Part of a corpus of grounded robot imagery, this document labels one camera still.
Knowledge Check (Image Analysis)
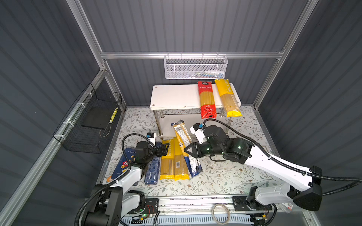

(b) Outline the blue white spaghetti pack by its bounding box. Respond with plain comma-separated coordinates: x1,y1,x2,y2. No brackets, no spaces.
171,120,202,178

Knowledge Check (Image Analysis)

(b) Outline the yellow pastatime spaghetti pack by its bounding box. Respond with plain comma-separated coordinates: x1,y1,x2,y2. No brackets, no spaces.
215,79,243,117
160,139,175,180

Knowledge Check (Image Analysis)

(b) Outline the yellow spaghetti pack barcode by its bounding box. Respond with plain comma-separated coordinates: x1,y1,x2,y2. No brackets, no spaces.
173,137,189,181

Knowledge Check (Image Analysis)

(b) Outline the red spaghetti pack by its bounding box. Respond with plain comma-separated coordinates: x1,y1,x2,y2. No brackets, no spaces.
198,82,217,120

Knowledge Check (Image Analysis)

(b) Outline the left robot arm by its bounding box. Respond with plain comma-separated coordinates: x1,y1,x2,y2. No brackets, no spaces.
74,133,170,226

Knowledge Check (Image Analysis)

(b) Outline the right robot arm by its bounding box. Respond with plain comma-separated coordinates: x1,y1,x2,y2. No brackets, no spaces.
185,123,362,211

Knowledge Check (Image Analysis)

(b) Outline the dark blue spaghetti box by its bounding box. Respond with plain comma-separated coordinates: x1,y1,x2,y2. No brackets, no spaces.
108,148,136,182

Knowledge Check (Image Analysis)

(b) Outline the light blue spaghetti box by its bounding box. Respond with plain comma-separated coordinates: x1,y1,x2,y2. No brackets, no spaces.
144,155,161,185

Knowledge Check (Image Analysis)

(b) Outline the white two-tier shelf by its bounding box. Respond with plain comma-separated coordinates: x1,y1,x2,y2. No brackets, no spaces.
149,82,242,139

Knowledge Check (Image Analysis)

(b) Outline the toothpaste tube in basket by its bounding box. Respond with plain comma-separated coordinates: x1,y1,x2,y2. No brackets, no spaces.
204,70,225,78

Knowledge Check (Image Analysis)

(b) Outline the small red white tag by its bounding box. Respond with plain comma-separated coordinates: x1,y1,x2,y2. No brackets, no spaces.
281,203,293,213

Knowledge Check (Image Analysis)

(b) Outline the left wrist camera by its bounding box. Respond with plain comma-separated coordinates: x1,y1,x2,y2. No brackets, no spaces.
147,132,156,145

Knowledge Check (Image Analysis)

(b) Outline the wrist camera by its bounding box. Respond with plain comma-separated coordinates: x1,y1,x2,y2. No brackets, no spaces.
190,123,206,144
147,132,156,145

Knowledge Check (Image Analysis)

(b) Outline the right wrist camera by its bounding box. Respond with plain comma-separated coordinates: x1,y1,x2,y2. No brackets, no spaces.
190,123,206,144

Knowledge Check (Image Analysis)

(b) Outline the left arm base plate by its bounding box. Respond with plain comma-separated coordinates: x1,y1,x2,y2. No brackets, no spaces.
130,198,159,215

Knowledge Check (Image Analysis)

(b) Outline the coiled white cable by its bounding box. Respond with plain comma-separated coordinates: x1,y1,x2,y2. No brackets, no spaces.
211,203,230,225

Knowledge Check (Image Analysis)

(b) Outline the black wire basket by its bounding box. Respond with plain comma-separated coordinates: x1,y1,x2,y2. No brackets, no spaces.
53,84,123,154

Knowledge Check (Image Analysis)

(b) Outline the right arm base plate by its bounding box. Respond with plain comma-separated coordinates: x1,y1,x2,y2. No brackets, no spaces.
232,195,273,211

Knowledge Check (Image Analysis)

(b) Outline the white wire mesh basket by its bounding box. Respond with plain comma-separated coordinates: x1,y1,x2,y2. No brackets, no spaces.
163,54,228,80

